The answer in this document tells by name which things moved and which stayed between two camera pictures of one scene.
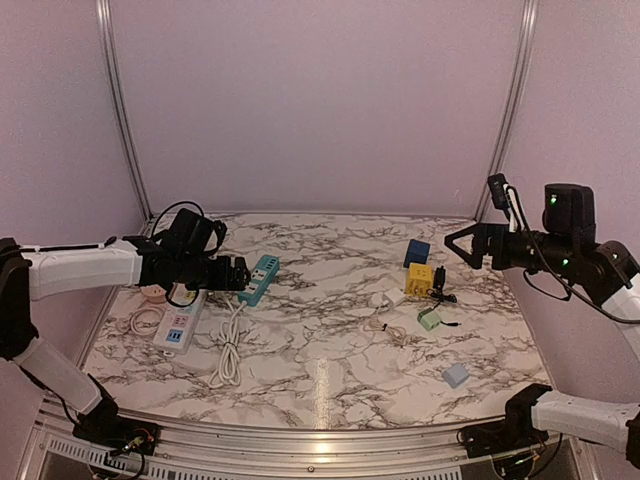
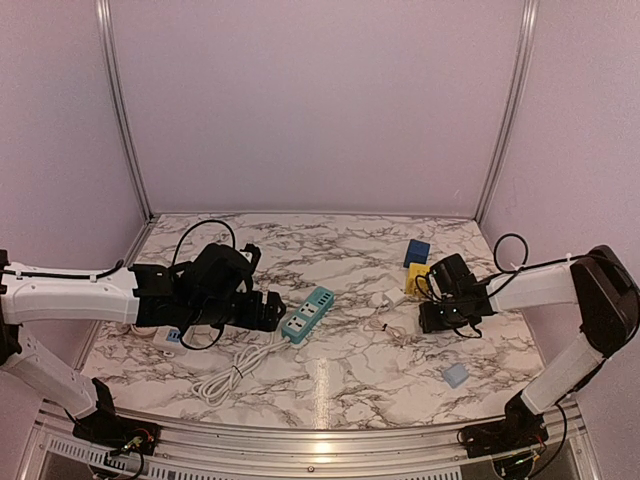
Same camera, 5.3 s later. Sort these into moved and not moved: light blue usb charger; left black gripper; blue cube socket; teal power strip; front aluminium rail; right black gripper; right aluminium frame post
Moved: right black gripper; teal power strip; left black gripper
Not moved: light blue usb charger; right aluminium frame post; blue cube socket; front aluminium rail
